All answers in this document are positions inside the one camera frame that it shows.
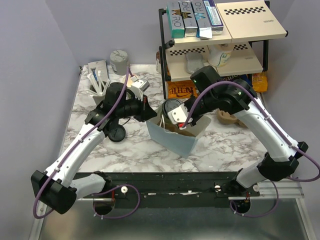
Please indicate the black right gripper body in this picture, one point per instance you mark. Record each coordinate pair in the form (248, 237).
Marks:
(205, 105)

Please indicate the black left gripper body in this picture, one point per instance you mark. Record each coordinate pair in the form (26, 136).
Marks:
(133, 108)

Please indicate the black plastic cup lid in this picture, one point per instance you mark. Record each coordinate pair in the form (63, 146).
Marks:
(170, 104)

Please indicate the blue white paper bag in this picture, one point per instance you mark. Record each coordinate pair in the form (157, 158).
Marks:
(179, 144)

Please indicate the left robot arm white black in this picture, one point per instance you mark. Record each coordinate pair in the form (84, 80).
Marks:
(56, 186)

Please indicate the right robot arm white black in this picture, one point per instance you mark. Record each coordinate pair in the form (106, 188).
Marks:
(238, 98)

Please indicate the orange kettle chips bag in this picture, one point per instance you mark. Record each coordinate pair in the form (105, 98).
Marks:
(181, 89)

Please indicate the grey straw holder cup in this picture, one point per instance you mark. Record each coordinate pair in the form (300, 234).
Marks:
(98, 86)

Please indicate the grey sponge pouch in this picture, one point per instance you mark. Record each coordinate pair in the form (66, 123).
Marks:
(194, 62)

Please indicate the toilet paper roll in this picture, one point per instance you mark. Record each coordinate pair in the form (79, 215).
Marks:
(219, 54)

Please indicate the grey marbled canister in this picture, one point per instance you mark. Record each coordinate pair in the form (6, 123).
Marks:
(119, 61)

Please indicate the blue razor in package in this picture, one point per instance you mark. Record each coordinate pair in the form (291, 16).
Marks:
(99, 66)

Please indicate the yellow snack bag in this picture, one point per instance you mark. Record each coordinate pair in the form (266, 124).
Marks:
(260, 82)

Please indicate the silver blue toothpaste box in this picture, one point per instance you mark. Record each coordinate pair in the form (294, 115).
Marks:
(204, 31)

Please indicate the blue white toothpaste box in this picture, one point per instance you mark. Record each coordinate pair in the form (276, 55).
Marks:
(215, 20)

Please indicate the black and cream shelf rack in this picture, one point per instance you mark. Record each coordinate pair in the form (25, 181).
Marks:
(232, 37)

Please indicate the teal toothpaste box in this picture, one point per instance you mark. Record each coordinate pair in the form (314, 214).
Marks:
(175, 20)

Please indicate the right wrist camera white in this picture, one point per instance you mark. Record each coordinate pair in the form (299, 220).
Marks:
(179, 117)

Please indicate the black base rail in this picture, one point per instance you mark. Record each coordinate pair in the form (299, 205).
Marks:
(171, 190)

